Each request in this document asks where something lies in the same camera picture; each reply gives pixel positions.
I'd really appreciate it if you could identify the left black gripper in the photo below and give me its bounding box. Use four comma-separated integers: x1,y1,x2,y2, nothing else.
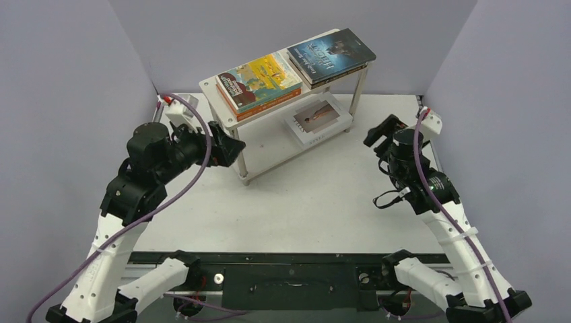
156,118,245,184

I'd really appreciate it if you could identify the orange 78-storey treehouse book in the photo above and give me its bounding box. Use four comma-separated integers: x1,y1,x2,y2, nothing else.
216,85,302,121

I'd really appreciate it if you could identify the white style magazine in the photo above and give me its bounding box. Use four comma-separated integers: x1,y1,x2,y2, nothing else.
283,92,353,150

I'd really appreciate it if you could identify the yellow red paperback book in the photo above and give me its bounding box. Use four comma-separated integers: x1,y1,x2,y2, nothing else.
215,52,303,115

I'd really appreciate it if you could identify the black blue treehouse book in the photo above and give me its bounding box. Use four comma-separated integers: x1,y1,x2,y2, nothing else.
289,58,368,89

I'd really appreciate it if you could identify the dark blue paperback book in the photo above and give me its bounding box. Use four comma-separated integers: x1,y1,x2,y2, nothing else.
287,28,376,69

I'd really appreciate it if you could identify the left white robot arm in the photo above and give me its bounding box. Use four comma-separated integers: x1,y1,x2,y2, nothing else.
45,121,246,322

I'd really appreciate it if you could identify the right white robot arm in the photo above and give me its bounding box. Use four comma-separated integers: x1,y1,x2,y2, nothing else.
364,109,532,322

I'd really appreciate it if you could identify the white two-tier shelf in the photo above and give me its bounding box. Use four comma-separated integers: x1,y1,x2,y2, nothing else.
198,28,375,187

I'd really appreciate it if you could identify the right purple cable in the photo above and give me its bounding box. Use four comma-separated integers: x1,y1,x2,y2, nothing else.
412,106,514,323

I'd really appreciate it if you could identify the purple cable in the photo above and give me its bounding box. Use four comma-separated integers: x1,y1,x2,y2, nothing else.
412,106,514,323
26,92,213,323

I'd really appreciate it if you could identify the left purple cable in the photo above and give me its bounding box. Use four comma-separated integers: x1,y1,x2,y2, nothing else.
26,92,213,323

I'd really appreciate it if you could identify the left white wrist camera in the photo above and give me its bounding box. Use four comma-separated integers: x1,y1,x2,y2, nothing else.
160,96,196,132

